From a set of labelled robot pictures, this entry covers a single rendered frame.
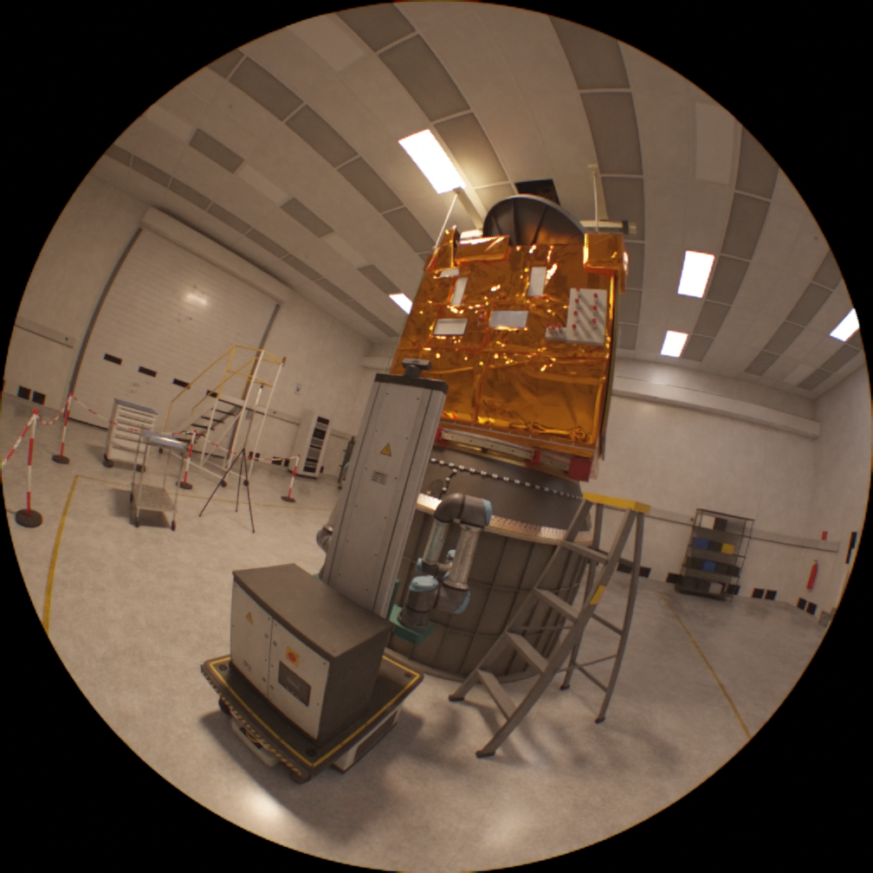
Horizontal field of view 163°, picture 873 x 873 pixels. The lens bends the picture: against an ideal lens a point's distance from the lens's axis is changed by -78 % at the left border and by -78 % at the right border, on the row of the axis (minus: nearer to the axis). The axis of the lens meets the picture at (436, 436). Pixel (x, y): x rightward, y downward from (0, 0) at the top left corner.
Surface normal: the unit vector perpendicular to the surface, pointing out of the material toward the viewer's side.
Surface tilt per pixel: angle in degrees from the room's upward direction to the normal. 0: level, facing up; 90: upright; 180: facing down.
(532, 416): 91
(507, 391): 89
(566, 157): 180
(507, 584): 90
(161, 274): 90
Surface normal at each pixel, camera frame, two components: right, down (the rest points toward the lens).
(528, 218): -0.80, 0.43
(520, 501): 0.17, -0.52
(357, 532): -0.39, -0.19
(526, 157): -0.26, 0.96
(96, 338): 0.83, 0.18
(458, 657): -0.03, -0.11
